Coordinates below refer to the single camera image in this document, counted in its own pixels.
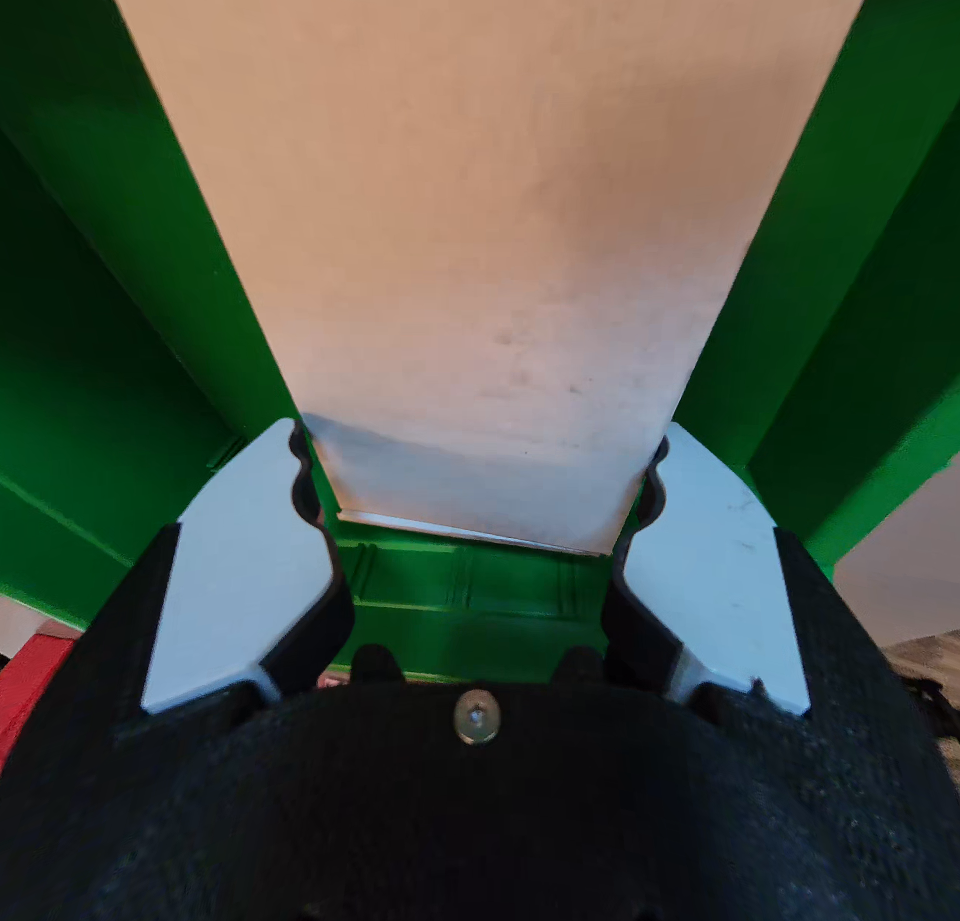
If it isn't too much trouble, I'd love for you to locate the red plastic bin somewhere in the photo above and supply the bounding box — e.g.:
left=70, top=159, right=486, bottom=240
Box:
left=0, top=621, right=82, bottom=772

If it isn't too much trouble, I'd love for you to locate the green plastic bin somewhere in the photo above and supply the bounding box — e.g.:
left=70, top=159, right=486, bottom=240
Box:
left=0, top=0, right=960, bottom=686

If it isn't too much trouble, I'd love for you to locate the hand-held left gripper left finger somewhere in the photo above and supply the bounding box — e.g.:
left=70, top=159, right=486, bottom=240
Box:
left=139, top=417, right=357, bottom=716

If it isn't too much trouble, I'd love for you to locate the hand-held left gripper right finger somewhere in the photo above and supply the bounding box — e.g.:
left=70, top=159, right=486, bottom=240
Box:
left=600, top=420, right=813, bottom=717

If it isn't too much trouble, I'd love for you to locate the white cardboard sheet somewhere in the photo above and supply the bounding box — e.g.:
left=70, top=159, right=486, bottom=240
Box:
left=97, top=0, right=882, bottom=557

